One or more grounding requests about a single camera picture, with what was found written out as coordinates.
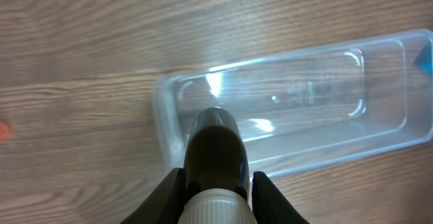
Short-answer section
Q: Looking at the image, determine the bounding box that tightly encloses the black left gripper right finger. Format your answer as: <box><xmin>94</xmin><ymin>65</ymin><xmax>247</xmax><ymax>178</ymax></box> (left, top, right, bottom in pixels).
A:
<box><xmin>252</xmin><ymin>171</ymin><xmax>309</xmax><ymax>224</ymax></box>

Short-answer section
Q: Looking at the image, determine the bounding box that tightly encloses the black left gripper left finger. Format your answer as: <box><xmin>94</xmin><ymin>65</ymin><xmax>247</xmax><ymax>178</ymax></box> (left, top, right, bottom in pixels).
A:
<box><xmin>120</xmin><ymin>168</ymin><xmax>185</xmax><ymax>224</ymax></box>

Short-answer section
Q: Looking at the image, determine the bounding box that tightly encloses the black bottle white cap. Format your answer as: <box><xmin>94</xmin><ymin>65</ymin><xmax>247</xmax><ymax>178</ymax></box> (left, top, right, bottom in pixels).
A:
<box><xmin>178</xmin><ymin>108</ymin><xmax>256</xmax><ymax>224</ymax></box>

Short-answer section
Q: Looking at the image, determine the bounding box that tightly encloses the clear plastic container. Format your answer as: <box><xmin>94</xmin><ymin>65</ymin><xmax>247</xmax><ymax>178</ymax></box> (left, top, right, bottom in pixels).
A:
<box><xmin>153</xmin><ymin>29</ymin><xmax>432</xmax><ymax>176</ymax></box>

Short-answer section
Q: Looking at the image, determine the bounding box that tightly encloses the orange bottle white cap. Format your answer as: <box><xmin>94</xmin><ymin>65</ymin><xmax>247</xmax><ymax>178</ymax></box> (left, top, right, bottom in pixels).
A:
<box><xmin>0</xmin><ymin>120</ymin><xmax>12</xmax><ymax>141</ymax></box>

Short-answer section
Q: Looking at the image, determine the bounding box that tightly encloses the blue small box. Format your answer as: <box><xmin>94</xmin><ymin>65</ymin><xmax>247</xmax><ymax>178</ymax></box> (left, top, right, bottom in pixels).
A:
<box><xmin>413</xmin><ymin>43</ymin><xmax>432</xmax><ymax>79</ymax></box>

